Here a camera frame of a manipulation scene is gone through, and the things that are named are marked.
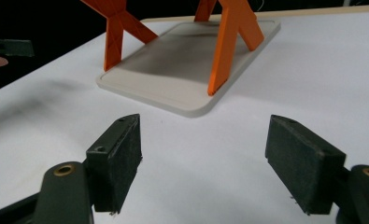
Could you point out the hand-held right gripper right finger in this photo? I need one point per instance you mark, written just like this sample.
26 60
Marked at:
303 165

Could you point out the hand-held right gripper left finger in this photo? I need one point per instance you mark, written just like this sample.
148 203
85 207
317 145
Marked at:
115 165

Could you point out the orange plastic rack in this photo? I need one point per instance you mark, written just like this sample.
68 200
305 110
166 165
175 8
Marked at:
225 46

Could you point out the grey rectangular tray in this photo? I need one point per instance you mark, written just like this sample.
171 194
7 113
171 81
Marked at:
169 77

